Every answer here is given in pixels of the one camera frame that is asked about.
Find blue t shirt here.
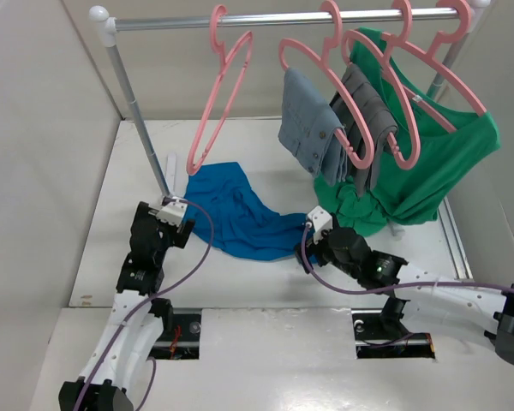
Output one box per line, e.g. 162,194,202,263
184,162,306,261

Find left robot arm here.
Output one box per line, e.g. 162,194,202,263
58,198,194,410

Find metal clothes rack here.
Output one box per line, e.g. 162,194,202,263
88,0,493,206

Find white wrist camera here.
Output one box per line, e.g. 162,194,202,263
156,196,188,226
306,205,333,234

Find pink hanger with grey trousers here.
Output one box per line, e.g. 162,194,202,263
341,0,421,170

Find pink hanger with jeans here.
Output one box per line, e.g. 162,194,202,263
278,0,374,170

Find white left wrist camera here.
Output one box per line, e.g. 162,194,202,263
156,196,188,226

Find pink hanger with green shirt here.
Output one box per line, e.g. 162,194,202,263
381,1,490,116

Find dark grey trousers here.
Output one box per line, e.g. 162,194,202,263
330,63,397,197

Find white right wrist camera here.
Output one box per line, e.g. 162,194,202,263
306,205,333,234

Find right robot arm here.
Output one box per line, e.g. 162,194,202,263
295,206,514,366

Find green t shirt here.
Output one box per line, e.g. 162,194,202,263
314,42,500,236

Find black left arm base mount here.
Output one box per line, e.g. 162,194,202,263
150,298,202,360

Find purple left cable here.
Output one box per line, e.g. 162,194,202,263
71,196,216,411

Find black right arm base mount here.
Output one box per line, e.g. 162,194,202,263
352,298,435,360

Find light blue denim jeans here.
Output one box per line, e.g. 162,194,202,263
278,68,348,186

